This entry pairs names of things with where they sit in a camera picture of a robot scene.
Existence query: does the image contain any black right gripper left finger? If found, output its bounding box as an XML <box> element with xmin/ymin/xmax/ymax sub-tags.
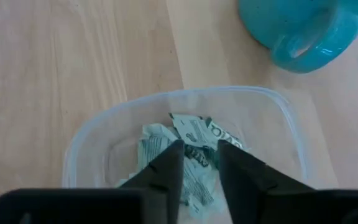
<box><xmin>0</xmin><ymin>139</ymin><xmax>186</xmax><ymax>224</ymax></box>

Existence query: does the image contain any clear plastic container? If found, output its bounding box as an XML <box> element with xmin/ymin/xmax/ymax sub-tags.
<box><xmin>61</xmin><ymin>86</ymin><xmax>311</xmax><ymax>224</ymax></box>

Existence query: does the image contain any teal ceramic mug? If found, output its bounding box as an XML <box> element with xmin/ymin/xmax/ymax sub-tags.
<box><xmin>237</xmin><ymin>0</ymin><xmax>358</xmax><ymax>74</ymax></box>

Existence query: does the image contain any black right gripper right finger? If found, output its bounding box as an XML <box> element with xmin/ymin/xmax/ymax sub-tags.
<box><xmin>217</xmin><ymin>139</ymin><xmax>358</xmax><ymax>224</ymax></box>

